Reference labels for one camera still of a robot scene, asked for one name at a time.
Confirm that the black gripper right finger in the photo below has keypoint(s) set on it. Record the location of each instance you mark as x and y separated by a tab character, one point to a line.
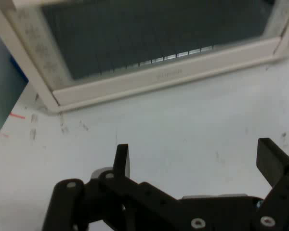
271	161

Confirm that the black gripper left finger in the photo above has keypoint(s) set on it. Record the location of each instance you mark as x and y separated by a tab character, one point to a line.
125	199

